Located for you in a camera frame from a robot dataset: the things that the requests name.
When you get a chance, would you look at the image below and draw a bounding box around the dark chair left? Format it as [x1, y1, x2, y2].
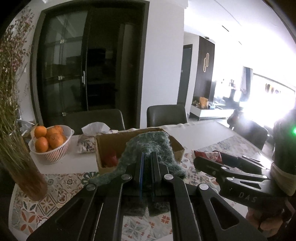
[64, 109, 125, 135]

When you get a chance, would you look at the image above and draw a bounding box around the red pink snack packet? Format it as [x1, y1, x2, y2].
[101, 150, 118, 168]

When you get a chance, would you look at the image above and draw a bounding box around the red white patterned packet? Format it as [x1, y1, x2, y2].
[193, 150, 223, 164]

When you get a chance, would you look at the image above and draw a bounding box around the black glass door cabinet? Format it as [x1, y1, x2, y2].
[30, 1, 149, 128]

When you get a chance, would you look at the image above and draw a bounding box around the white plastic fruit basket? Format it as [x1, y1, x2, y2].
[29, 125, 74, 164]

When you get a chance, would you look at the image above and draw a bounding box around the white low tv cabinet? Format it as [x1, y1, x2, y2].
[190, 105, 234, 120]

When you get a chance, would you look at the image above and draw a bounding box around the dark chair right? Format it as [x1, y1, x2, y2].
[147, 104, 188, 127]

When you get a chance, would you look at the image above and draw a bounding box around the patterned tile table runner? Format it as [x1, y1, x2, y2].
[9, 130, 262, 240]

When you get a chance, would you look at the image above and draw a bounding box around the brown cardboard box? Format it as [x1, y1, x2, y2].
[96, 127, 185, 175]

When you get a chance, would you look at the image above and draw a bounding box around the right hand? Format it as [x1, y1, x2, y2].
[246, 198, 295, 240]

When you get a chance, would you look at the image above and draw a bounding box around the orange back left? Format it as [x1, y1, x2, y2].
[34, 126, 47, 138]

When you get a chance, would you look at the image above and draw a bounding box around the glass vase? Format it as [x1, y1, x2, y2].
[6, 150, 48, 201]

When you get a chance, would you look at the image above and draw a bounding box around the dark green fluffy cloth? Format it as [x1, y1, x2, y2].
[89, 131, 187, 217]

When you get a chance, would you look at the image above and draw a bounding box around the orange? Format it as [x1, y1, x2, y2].
[48, 125, 63, 135]
[34, 126, 47, 138]
[35, 137, 49, 153]

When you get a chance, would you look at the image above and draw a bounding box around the orange front left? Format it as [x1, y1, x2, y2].
[35, 137, 49, 153]

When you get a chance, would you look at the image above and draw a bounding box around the orange centre large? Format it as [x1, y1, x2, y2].
[49, 133, 64, 149]

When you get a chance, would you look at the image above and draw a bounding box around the dark chair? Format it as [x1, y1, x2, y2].
[64, 109, 125, 135]
[147, 104, 188, 127]

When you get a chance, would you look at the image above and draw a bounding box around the orange back right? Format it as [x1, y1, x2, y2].
[48, 125, 63, 135]

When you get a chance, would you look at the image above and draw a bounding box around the tissue box with white tissue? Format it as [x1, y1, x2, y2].
[76, 122, 119, 154]

